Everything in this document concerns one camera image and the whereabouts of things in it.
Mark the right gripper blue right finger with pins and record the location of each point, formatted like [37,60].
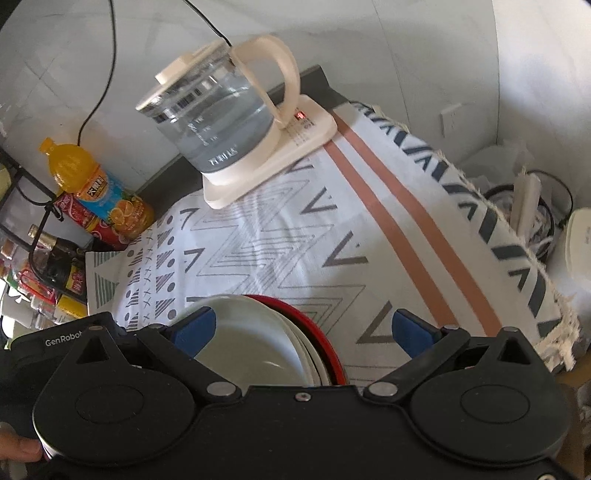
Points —
[430,349]

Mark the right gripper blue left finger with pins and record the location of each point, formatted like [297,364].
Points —
[176,347]

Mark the cream bowl with yellow pattern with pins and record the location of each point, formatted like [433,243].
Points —
[252,346]

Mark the red and black bowl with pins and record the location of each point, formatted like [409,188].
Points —
[337,373]

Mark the white bowl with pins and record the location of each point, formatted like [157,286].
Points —
[318,371]

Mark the person's left hand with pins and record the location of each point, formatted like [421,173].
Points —
[17,448]

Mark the patterned fringed table cloth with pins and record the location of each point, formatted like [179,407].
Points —
[373,222]

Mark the soy sauce bottle yellow label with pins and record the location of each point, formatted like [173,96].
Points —
[62,264]

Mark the red snack can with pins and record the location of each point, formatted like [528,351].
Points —
[92,224]

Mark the dark pot with trash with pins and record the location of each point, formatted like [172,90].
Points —
[530,212]

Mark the white rice cooker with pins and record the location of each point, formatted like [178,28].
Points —
[569,266]

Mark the orange juice bottle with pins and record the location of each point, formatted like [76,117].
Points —
[76,172]

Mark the glass electric kettle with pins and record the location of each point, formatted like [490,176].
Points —
[211,106]

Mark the cream kettle base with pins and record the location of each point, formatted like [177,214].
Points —
[310,129]

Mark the black metal spice rack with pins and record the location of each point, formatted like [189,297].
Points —
[27,211]

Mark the white wall socket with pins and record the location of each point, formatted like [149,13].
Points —
[451,118]

